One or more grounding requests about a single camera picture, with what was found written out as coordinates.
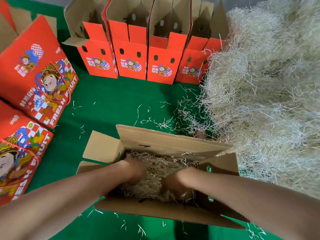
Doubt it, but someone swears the person's left hand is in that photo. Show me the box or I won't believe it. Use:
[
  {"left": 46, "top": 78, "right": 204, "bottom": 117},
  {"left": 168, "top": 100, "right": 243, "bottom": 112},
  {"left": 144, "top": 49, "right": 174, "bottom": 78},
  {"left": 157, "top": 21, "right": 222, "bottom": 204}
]
[{"left": 112, "top": 156, "right": 149, "bottom": 184}]

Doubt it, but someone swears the small straw filler clump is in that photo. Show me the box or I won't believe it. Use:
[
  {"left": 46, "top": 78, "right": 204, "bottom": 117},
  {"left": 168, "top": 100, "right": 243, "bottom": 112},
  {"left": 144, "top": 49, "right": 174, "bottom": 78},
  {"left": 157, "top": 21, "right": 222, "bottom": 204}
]
[{"left": 117, "top": 151, "right": 201, "bottom": 202}]

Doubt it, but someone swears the group of red boxes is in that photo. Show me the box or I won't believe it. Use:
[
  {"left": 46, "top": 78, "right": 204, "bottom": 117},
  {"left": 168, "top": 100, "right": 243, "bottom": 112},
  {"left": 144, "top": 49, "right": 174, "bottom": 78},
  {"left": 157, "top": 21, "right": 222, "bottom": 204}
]
[{"left": 0, "top": 0, "right": 80, "bottom": 207}]

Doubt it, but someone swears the person's left forearm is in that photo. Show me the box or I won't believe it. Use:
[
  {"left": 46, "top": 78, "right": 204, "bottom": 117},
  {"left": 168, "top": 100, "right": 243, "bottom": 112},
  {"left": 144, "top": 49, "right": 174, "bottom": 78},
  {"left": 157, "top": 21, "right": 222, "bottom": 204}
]
[{"left": 0, "top": 162, "right": 126, "bottom": 240}]

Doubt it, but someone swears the red cardboard box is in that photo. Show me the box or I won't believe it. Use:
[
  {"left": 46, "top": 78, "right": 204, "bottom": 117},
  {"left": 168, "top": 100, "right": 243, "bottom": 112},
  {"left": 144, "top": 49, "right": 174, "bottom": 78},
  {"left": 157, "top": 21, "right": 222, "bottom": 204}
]
[
  {"left": 146, "top": 0, "right": 193, "bottom": 86},
  {"left": 105, "top": 0, "right": 156, "bottom": 81},
  {"left": 75, "top": 124, "right": 250, "bottom": 230},
  {"left": 62, "top": 0, "right": 120, "bottom": 79},
  {"left": 175, "top": 0, "right": 230, "bottom": 86}
]

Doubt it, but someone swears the pile of wood wool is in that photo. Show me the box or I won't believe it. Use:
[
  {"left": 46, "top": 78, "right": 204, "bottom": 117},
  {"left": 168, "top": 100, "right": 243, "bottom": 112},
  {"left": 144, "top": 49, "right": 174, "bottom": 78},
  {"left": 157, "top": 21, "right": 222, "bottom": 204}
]
[{"left": 187, "top": 0, "right": 320, "bottom": 200}]

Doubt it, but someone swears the person's right hand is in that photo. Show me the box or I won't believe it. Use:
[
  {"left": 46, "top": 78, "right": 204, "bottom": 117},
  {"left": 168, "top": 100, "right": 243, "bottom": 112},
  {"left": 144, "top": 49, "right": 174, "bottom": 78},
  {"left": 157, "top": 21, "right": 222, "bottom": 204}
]
[{"left": 162, "top": 167, "right": 199, "bottom": 196}]

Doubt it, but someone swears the person's right forearm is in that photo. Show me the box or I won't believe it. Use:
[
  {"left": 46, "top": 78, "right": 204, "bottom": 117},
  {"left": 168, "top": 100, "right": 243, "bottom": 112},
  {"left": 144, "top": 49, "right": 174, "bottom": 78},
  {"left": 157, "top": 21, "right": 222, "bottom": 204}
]
[{"left": 187, "top": 167, "right": 320, "bottom": 240}]

